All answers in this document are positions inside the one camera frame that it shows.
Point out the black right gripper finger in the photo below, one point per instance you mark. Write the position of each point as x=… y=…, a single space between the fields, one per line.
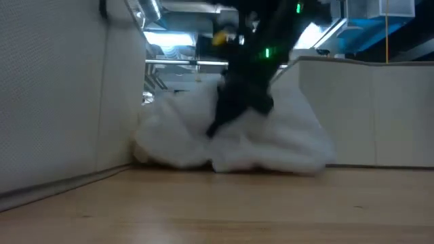
x=220 y=123

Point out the white garment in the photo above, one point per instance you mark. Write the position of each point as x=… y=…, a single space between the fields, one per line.
x=288 y=142

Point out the silver horizontal bar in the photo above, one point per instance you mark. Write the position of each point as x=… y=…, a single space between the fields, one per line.
x=169 y=62

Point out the beige fabric storage bin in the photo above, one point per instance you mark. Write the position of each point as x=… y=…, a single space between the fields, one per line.
x=51 y=101
x=373 y=112

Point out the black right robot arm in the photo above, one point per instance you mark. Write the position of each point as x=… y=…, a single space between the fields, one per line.
x=278 y=27

